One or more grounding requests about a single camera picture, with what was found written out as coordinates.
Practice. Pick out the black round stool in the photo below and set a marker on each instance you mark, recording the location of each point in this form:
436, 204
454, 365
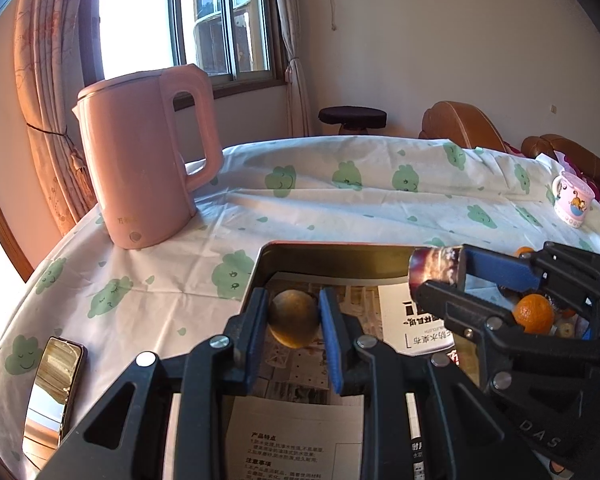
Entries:
353, 119

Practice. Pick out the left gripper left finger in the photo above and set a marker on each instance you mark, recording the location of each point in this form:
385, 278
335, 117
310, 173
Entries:
123, 436

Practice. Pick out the large wrinkled tangerine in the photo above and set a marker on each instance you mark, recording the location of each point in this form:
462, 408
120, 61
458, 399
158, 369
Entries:
535, 314

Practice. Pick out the window with frame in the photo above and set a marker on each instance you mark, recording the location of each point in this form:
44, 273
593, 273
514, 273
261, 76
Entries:
236, 42

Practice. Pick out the smartphone with mirror screen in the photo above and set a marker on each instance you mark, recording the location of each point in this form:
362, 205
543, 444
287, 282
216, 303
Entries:
51, 400

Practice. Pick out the cloud pattern tablecloth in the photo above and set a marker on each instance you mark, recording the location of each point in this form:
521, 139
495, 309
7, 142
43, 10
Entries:
168, 297

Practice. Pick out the pink cartoon cup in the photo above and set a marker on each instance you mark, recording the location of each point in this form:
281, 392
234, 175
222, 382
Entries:
573, 198

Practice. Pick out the pink left curtain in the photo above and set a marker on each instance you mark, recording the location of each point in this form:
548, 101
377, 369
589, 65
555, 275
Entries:
46, 56

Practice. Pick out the brown longan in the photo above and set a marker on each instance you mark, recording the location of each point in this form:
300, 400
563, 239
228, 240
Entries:
294, 318

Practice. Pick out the paper leaflet in tin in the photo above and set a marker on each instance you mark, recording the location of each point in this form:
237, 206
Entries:
293, 425

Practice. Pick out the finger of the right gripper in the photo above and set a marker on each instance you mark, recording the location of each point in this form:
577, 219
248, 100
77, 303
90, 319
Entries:
480, 309
569, 275

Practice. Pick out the pink electric kettle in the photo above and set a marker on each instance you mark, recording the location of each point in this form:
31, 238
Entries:
128, 132

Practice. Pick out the brown leather sofa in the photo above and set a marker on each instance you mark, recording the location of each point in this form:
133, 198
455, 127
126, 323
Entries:
468, 127

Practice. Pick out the small orange back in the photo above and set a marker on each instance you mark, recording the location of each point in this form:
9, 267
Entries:
523, 250

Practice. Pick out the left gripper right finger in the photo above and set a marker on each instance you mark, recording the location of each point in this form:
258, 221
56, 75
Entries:
419, 409

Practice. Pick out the pink metal tin box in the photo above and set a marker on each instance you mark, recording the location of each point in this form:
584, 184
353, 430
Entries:
308, 262

